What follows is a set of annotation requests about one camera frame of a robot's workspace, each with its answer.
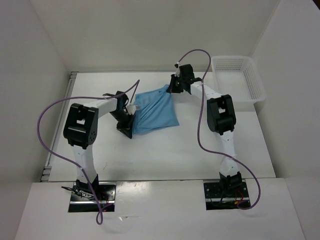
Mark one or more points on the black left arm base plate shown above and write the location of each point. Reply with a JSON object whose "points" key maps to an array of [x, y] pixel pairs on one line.
{"points": [[84, 202]]}

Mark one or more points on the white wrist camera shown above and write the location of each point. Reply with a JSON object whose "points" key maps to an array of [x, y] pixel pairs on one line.
{"points": [[177, 69], [131, 108]]}

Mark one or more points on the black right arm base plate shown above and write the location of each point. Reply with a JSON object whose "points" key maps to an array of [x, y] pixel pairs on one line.
{"points": [[215, 199]]}

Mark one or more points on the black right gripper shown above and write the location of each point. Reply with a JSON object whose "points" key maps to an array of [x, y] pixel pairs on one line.
{"points": [[172, 88]]}

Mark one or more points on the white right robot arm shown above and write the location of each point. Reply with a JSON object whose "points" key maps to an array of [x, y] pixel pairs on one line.
{"points": [[220, 118]]}

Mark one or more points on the light blue mesh shorts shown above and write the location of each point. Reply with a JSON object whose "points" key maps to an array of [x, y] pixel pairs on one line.
{"points": [[155, 111]]}

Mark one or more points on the aluminium table edge rail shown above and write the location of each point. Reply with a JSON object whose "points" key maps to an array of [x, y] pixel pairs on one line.
{"points": [[47, 166]]}

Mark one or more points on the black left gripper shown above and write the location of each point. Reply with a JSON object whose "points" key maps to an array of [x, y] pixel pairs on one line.
{"points": [[126, 128]]}

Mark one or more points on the white perforated plastic basket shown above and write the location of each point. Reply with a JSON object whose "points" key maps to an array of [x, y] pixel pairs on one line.
{"points": [[237, 76]]}

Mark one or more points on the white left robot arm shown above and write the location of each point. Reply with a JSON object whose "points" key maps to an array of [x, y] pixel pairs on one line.
{"points": [[81, 130]]}

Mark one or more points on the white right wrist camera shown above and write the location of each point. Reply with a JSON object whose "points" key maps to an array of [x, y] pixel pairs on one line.
{"points": [[177, 69]]}

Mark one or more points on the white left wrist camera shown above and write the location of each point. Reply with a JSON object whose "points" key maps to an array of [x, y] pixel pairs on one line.
{"points": [[131, 108]]}

